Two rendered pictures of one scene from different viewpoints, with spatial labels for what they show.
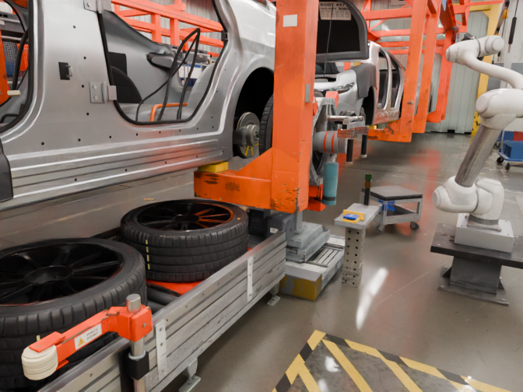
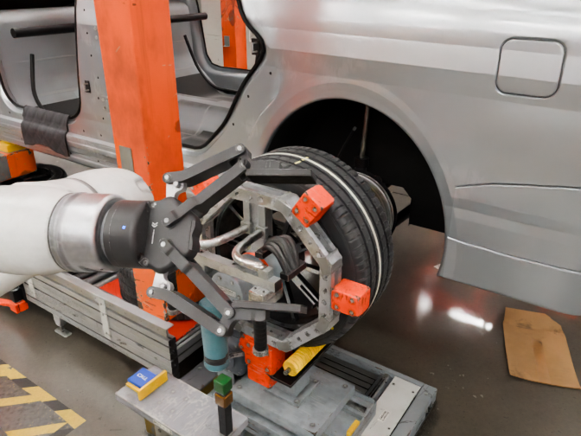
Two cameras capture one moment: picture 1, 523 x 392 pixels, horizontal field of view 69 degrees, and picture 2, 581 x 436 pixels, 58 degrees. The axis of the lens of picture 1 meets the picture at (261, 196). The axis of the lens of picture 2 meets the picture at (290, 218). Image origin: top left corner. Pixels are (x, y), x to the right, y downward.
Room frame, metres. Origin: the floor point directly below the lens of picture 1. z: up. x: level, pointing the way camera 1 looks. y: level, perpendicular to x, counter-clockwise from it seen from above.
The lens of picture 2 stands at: (2.73, -1.81, 1.70)
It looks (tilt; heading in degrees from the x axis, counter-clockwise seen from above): 25 degrees down; 97
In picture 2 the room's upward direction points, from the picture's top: straight up
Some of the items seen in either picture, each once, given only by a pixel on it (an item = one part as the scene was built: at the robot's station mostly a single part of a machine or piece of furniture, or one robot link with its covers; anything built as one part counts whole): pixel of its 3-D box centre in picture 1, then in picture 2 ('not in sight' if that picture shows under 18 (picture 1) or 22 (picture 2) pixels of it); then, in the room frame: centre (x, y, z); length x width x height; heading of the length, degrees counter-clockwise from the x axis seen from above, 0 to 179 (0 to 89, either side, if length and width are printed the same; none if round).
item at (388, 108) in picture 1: (341, 78); not in sight; (7.36, -1.41, 1.49); 4.95 x 1.86 x 1.59; 152
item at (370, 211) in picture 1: (358, 215); (179, 408); (2.22, -0.59, 0.44); 0.43 x 0.17 x 0.03; 152
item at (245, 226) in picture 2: (337, 113); (209, 222); (2.32, -0.44, 1.03); 0.19 x 0.18 x 0.11; 62
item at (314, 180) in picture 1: (321, 141); (262, 267); (2.47, -0.37, 0.85); 0.54 x 0.07 x 0.54; 152
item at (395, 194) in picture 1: (390, 208); not in sight; (3.31, -1.15, 0.17); 0.43 x 0.36 x 0.34; 110
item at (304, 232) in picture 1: (293, 215); (292, 367); (2.55, -0.22, 0.32); 0.40 x 0.30 x 0.28; 152
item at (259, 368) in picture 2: (312, 195); (271, 352); (2.49, -0.34, 0.48); 0.16 x 0.12 x 0.17; 62
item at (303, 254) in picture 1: (294, 239); (299, 408); (2.58, -0.24, 0.13); 0.50 x 0.36 x 0.10; 152
